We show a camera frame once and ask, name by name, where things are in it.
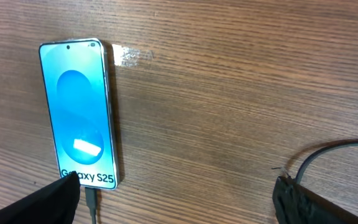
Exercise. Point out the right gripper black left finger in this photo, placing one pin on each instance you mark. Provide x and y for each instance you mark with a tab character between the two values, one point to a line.
54	203

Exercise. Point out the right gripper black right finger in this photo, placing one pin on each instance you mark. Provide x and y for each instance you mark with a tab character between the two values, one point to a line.
295	204

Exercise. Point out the smartphone with teal screen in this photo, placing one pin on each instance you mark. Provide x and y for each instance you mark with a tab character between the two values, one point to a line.
76	82

